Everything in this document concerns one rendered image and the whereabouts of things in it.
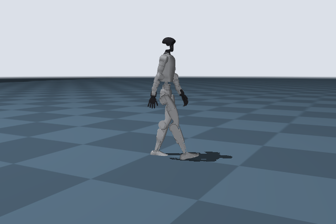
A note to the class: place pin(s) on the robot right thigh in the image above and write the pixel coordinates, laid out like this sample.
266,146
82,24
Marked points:
171,108

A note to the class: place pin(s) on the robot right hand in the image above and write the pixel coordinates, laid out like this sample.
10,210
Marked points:
152,101

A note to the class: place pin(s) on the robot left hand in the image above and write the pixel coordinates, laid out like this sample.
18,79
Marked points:
184,97

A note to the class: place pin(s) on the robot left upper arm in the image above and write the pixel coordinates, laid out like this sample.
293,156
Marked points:
175,75

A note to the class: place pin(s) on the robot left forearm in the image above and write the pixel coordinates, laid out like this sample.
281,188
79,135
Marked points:
177,86

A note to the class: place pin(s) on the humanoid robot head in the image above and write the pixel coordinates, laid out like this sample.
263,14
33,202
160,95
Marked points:
169,42

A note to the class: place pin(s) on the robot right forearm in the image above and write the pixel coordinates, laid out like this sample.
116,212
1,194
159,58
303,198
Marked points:
155,84

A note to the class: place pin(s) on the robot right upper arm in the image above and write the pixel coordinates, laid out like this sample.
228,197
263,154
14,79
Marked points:
162,61

